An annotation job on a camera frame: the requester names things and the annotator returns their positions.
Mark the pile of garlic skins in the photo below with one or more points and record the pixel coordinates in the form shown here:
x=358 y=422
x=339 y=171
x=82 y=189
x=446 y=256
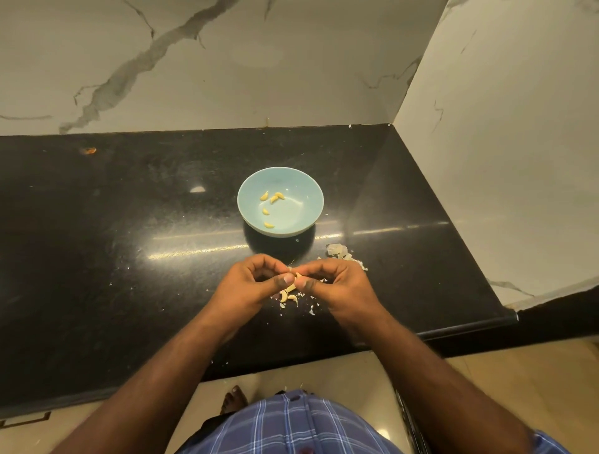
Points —
x=288 y=297

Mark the person's right hand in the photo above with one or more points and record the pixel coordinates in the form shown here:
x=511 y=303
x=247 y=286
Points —
x=344 y=292

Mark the small orange scrap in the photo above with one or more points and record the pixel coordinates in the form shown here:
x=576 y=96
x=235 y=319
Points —
x=88 y=150

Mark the person's right forearm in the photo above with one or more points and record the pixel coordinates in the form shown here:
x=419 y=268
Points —
x=445 y=393

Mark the black cabinet trim strip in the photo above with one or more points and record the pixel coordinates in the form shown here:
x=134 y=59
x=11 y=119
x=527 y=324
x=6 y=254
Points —
x=408 y=426

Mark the garlic peel scrap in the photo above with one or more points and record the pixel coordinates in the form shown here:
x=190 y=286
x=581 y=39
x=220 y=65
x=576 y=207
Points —
x=339 y=251

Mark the person's left foot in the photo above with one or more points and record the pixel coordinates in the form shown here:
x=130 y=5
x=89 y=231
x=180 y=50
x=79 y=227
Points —
x=232 y=399

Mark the person's left forearm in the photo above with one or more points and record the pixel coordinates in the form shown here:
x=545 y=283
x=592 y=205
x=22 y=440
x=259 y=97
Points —
x=145 y=402

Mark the blue plaid shirt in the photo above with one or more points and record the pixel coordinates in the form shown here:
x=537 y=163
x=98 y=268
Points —
x=295 y=432

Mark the light blue bowl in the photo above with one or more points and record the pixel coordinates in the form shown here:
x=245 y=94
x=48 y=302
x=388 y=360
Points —
x=295 y=213

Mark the person's left hand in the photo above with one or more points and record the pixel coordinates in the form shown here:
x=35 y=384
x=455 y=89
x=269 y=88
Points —
x=239 y=295

